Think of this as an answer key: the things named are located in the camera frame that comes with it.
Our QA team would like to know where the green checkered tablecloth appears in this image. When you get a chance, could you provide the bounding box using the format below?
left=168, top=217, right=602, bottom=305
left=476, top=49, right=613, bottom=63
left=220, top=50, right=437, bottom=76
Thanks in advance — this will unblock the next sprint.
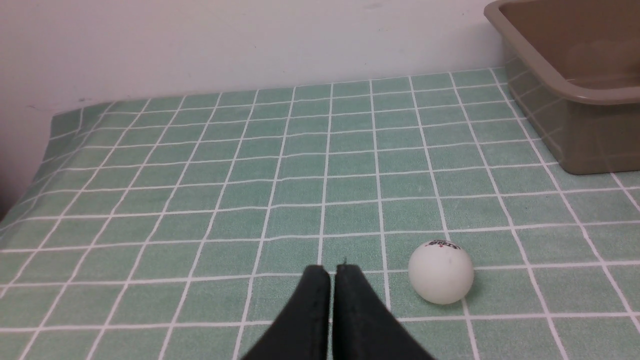
left=0, top=68, right=639, bottom=360

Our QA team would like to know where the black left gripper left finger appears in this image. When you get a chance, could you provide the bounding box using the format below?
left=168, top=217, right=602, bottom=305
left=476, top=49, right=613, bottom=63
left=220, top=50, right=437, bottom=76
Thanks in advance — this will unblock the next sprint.
left=243, top=265, right=331, bottom=360

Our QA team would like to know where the white logo ping-pong ball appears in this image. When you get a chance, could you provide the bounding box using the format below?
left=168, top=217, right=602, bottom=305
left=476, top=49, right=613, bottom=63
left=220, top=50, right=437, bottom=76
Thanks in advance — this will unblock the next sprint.
left=407, top=240, right=474, bottom=305

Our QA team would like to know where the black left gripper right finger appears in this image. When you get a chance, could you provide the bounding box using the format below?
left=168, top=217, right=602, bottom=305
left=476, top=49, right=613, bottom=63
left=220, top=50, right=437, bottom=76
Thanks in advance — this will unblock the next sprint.
left=332, top=264, right=434, bottom=360

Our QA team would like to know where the brown plastic bin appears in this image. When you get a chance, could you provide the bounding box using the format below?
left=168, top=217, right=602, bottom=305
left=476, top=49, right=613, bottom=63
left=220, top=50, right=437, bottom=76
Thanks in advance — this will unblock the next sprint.
left=483, top=0, right=640, bottom=175

